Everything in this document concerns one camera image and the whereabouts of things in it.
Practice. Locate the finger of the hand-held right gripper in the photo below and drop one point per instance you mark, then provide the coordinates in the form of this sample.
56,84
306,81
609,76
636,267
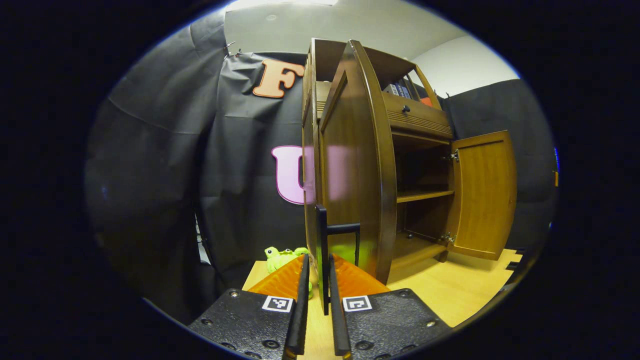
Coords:
555,179

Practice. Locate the wooden shoe cabinet door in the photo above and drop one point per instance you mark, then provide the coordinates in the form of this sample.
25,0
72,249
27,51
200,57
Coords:
487,195
350,125

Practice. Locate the wooden cabinet drawer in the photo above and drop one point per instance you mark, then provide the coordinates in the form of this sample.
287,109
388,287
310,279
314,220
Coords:
420,120

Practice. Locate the dark blue book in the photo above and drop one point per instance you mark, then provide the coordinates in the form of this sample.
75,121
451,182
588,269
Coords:
400,90

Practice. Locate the light blue book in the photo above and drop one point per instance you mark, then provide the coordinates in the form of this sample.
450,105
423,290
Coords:
408,91

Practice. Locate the black backdrop cloth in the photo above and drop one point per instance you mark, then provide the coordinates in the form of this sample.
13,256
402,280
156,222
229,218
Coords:
150,175

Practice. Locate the wooden double-door shoe cabinet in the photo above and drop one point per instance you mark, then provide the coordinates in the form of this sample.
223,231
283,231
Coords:
425,195

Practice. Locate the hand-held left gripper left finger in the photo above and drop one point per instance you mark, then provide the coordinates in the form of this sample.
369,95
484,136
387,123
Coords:
299,320

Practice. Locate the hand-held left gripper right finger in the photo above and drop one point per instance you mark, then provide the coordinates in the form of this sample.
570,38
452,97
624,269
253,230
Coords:
339,320

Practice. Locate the green frog toy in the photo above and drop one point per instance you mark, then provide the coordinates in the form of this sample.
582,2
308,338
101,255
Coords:
280,259

